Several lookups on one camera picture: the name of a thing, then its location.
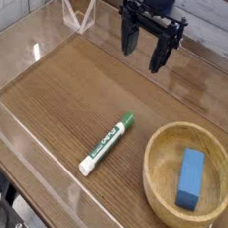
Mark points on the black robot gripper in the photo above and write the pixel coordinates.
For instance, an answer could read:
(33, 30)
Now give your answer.
(157, 17)

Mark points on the green white marker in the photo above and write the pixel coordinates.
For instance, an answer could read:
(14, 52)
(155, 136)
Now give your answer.
(102, 148)

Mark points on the brown wooden bowl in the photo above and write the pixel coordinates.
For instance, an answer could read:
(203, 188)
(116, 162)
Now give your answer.
(161, 172)

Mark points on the blue rectangular block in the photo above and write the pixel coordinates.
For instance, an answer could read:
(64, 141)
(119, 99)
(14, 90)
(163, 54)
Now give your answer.
(189, 184)

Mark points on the clear acrylic corner bracket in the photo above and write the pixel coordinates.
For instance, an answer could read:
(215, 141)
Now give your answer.
(76, 20)

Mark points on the clear acrylic wall panel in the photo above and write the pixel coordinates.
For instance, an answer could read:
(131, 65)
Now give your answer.
(55, 193)

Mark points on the black metal table bracket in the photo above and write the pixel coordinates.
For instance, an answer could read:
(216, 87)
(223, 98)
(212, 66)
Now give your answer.
(13, 220)

